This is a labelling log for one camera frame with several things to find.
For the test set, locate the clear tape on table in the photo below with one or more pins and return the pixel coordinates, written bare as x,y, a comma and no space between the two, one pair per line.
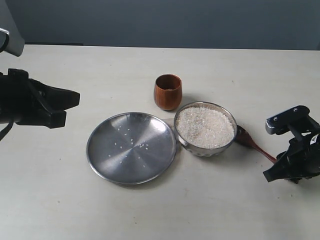
170,122

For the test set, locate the round steel plate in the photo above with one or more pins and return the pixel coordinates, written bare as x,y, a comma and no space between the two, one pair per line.
131,148

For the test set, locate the brown wooden cup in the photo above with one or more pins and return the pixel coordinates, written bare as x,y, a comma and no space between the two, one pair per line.
168,92

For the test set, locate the dark red wooden spoon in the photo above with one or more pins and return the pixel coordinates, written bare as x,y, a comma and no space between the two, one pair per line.
243,138

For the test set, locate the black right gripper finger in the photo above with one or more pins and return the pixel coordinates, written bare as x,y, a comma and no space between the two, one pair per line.
277,171

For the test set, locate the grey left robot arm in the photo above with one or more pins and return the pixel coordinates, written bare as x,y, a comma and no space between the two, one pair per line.
12,42

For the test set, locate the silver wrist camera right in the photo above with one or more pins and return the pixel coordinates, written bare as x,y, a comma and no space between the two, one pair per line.
293,119

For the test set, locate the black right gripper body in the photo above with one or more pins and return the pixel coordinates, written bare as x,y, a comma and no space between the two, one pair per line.
302,159

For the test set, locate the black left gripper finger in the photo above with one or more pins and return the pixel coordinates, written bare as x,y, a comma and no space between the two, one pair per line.
52,120
57,98

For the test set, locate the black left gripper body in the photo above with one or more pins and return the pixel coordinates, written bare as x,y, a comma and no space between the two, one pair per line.
21,98

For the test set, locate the steel bowl of rice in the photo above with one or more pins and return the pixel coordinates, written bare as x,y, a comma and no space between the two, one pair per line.
205,129

